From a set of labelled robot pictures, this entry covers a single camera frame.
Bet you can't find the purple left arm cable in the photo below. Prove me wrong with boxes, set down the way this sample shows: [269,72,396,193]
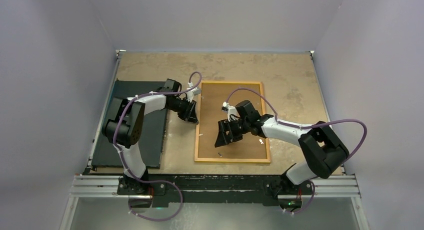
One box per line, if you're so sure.
[112,71,203,223]

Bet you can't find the black flat box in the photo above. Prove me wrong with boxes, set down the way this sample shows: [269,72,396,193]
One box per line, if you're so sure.
[91,80,168,169]

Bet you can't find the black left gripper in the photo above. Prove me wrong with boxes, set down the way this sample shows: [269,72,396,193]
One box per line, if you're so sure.
[168,97,199,124]

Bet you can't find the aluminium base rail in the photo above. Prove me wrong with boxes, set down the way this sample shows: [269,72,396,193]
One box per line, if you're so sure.
[70,174,360,208]

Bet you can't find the brown backing board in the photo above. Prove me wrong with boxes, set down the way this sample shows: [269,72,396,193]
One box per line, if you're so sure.
[198,84,268,159]

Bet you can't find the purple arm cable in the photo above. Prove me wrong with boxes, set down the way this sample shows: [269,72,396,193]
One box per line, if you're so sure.
[225,87,368,216]
[112,71,203,223]

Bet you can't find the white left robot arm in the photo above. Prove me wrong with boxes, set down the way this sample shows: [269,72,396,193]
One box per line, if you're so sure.
[101,79,201,195]

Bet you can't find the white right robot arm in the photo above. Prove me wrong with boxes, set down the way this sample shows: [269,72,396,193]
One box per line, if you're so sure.
[214,100,350,194]

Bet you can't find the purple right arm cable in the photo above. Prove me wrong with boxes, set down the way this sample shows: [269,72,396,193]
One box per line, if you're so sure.
[225,87,368,216]

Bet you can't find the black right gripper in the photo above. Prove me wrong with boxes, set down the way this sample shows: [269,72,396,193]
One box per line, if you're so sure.
[215,118,250,148]

